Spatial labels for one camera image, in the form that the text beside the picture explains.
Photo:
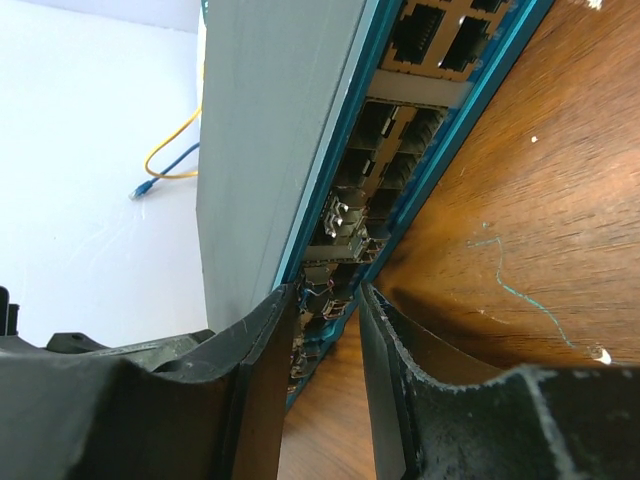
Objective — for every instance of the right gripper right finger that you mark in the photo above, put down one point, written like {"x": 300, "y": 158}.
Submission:
{"x": 438, "y": 413}

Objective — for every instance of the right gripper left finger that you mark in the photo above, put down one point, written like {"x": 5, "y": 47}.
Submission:
{"x": 215, "y": 413}

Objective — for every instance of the black network switch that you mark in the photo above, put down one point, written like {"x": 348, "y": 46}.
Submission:
{"x": 325, "y": 127}

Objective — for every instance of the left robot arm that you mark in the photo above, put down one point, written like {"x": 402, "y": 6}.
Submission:
{"x": 150, "y": 355}

